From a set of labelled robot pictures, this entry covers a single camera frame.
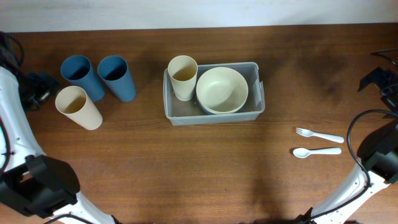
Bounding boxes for cream bowl back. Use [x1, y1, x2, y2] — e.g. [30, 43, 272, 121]
[196, 67, 249, 114]

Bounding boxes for blue bowl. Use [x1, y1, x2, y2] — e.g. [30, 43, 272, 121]
[197, 101, 246, 115]

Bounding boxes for clear plastic container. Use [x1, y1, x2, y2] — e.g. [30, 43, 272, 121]
[163, 62, 266, 126]

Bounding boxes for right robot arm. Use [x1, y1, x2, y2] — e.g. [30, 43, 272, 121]
[294, 67, 397, 223]

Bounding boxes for white plastic fork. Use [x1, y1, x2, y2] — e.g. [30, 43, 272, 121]
[295, 128, 345, 143]

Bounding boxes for blue cup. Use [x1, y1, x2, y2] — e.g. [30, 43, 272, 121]
[60, 55, 105, 102]
[97, 55, 137, 102]

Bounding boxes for white plastic spoon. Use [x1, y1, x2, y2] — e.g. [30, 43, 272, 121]
[292, 147, 342, 159]

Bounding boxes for cream cup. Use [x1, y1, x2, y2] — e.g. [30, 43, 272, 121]
[167, 55, 198, 101]
[55, 86, 103, 130]

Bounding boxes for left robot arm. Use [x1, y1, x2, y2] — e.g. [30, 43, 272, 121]
[1, 32, 118, 223]

